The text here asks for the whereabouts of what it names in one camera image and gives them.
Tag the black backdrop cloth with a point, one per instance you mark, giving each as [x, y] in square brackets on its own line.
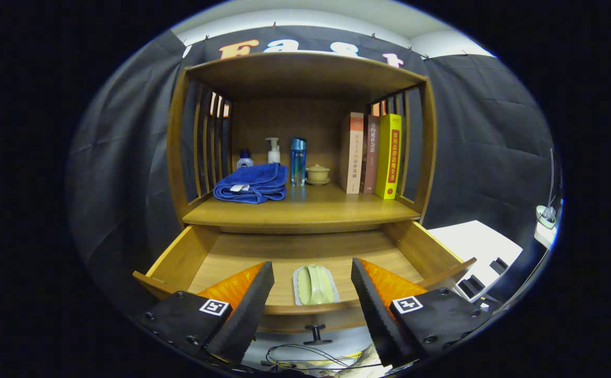
[116, 157]

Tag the small white blue-capped bottle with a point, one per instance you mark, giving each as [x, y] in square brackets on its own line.
[244, 161]

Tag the blue glass bottle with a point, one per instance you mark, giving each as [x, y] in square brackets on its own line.
[298, 165]

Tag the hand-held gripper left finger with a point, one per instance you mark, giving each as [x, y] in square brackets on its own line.
[245, 315]

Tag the tan lidded teacup with saucer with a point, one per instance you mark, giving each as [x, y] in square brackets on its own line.
[318, 173]

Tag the blue folded towel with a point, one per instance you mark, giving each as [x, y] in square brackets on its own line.
[253, 184]

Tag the wooden drawer with black knob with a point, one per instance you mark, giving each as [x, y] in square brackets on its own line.
[295, 252]

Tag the brown book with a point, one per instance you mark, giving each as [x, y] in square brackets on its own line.
[371, 157]

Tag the white device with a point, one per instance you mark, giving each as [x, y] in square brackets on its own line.
[546, 216]

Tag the wooden cabinet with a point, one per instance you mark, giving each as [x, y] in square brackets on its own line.
[295, 121]

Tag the yellow book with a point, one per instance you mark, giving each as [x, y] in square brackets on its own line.
[389, 157]

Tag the beige book with orange band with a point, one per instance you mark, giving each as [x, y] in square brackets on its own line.
[353, 157]

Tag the wooden countertop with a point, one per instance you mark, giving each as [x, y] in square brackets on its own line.
[311, 207]

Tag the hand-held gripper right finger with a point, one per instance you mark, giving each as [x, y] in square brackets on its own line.
[376, 315]

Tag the white pump bottle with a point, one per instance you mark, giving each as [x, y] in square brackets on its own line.
[273, 155]

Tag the white table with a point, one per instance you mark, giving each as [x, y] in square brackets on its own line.
[473, 239]

